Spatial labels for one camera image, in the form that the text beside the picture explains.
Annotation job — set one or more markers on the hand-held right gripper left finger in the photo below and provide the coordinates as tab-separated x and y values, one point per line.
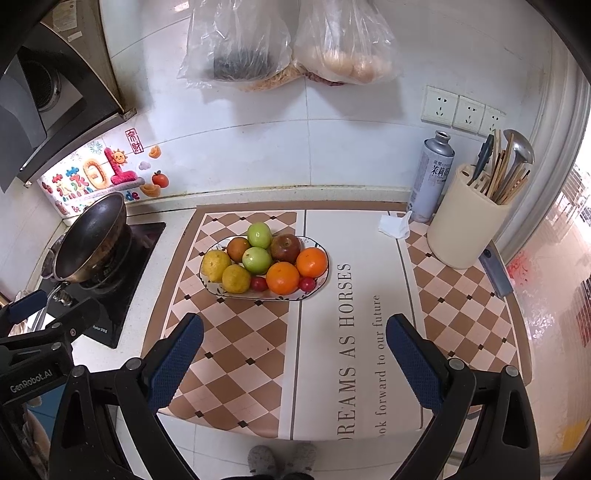
178	360

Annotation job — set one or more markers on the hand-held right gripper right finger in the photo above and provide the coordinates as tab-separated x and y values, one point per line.
411	364

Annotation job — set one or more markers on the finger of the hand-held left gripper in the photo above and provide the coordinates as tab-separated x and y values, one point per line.
27	304
76	316

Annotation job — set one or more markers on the floral ceramic plate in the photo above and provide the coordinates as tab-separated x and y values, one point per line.
214	288

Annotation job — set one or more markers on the yellow citrus fruit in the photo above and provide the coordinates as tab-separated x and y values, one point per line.
215	265
236	278

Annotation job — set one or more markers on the red cherry tomato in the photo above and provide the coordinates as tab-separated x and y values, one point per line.
258	283
306	284

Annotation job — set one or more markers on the green apple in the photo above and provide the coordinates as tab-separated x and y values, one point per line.
256	259
258	234

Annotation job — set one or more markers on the large orange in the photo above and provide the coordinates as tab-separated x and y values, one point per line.
282	278

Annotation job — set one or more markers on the small orange tangerine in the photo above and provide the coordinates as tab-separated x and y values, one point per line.
311	262

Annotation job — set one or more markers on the black gas stove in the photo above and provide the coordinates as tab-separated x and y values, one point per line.
134	277

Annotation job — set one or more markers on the checkered brown counter mat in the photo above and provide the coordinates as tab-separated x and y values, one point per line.
332	369

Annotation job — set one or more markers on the black wok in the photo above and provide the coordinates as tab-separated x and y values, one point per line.
87	235

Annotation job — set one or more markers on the steel cleaver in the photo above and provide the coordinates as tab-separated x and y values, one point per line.
496	274

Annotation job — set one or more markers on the dark brown-orange round fruit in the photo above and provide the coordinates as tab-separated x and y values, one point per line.
237	248

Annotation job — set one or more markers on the grey slipper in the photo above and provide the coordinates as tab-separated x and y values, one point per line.
300	459
262	461

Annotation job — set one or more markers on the crumpled white tissue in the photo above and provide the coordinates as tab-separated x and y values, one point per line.
395	226

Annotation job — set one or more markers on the beige utensil holder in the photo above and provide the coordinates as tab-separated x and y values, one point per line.
461	230

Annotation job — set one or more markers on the red window decoration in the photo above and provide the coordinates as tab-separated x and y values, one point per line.
521	267

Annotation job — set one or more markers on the red apple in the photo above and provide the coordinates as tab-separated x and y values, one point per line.
285	248

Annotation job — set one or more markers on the grey spray can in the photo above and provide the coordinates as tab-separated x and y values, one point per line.
431	184

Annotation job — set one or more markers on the bundle of wooden chopsticks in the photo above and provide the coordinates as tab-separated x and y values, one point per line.
501	170

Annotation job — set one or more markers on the black range hood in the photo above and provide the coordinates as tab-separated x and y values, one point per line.
55	92

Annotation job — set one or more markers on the metal ladle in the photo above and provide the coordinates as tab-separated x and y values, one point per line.
519	147

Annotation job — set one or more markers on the clear plastic bag dark contents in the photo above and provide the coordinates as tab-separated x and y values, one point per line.
235	46

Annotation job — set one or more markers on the clear plastic bag with eggs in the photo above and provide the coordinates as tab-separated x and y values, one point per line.
346	46

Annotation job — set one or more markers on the group of colourful wall stickers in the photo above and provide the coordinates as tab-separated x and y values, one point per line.
92	177

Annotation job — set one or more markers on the white wall socket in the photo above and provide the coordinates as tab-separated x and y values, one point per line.
468	114
493	121
439	105

